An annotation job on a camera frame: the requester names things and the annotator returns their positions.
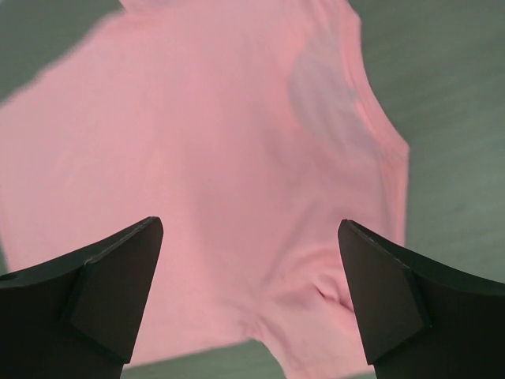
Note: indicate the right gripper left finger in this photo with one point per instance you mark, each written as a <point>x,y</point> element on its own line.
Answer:
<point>78,315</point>

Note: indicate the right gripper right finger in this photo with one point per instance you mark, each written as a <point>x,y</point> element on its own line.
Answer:
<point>419,318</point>

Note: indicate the pink t shirt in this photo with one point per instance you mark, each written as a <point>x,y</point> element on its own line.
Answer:
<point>250,129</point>

